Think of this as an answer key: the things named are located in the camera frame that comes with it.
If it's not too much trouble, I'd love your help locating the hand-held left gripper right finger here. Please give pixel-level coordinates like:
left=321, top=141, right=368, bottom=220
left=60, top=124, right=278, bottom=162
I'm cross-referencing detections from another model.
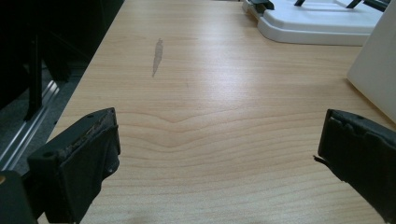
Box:
left=313, top=108, right=396, bottom=224

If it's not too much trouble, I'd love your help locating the white box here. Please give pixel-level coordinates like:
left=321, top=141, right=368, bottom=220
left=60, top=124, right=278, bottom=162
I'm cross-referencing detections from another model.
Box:
left=346, top=0, right=396, bottom=124

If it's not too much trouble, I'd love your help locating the white plastic base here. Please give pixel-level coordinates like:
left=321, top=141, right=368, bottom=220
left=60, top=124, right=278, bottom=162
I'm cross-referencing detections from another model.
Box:
left=242, top=0, right=391, bottom=47

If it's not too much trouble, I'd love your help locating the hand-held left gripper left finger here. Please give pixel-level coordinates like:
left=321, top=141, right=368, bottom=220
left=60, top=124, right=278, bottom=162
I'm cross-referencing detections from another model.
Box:
left=26, top=106, right=121, bottom=224

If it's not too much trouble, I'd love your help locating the aluminium floor rail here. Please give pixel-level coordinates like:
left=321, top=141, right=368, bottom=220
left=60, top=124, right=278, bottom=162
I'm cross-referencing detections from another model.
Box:
left=0, top=79, right=60, bottom=172

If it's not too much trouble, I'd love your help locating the black metal stand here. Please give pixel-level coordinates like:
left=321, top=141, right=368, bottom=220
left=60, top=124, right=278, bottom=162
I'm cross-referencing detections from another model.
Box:
left=23, top=31, right=44, bottom=121

